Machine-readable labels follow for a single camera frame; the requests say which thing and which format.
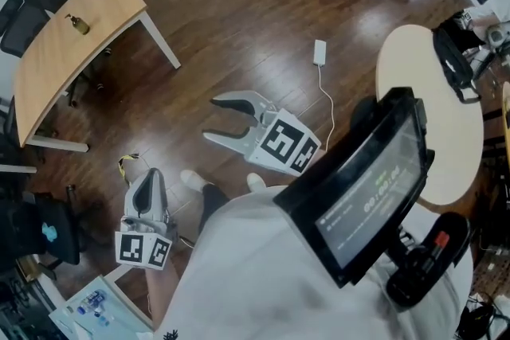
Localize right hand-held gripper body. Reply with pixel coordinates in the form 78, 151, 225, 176
246, 102, 322, 178

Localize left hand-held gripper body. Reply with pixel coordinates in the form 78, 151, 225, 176
115, 214, 177, 272

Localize amber pump bottle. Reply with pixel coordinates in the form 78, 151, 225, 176
64, 13, 91, 37

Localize person's left forearm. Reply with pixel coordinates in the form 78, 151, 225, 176
144, 250, 181, 328

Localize clear plastic water bottle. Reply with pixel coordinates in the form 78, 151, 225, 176
76, 289, 109, 316

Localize person's left white shoe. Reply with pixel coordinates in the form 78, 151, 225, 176
179, 169, 211, 193

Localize person's white shoe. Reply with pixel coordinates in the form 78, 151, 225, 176
179, 169, 211, 193
245, 172, 267, 195

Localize person's right white shoe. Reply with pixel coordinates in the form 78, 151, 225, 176
245, 172, 267, 195

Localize person's dark trouser leg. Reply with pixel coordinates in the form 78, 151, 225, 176
198, 183, 233, 238

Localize blue crumpled item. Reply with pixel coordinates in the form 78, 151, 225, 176
41, 222, 60, 243

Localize white power adapter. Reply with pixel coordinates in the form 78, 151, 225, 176
312, 39, 328, 66

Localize black chest-mounted screen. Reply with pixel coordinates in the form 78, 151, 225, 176
272, 86, 436, 289

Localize glass-topped side table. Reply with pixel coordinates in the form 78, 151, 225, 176
48, 273, 155, 340

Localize black chair with blue item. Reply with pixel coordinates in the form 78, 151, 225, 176
0, 190, 82, 272

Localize person's white shirt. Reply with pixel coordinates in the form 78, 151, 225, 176
153, 185, 476, 340

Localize round beige table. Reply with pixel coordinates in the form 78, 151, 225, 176
375, 24, 485, 207

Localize curved wooden table white legs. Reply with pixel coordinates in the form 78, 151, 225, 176
13, 0, 182, 154

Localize yellow wooden table edge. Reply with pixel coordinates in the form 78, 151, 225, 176
500, 80, 510, 166

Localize white round appliance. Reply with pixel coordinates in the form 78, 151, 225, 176
486, 21, 510, 49

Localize yellow and black strap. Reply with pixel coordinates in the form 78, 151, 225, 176
116, 153, 141, 187

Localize white power cable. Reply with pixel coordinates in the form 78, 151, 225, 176
317, 63, 336, 153

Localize black mount with red button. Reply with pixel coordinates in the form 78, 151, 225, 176
383, 212, 472, 311

